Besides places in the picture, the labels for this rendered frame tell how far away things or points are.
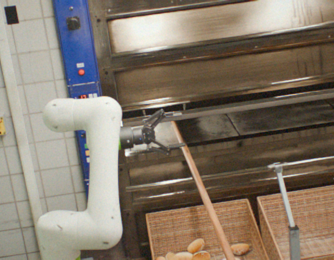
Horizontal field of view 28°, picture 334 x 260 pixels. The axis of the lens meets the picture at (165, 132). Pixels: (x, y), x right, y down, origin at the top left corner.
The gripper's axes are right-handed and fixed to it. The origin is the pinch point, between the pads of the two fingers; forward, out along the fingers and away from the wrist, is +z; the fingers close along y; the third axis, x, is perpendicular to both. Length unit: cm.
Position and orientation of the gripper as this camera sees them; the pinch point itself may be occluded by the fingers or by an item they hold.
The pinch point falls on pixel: (180, 129)
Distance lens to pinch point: 287.9
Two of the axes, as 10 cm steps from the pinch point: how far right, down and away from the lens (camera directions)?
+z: 9.9, -1.4, 0.6
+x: 1.1, 3.3, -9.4
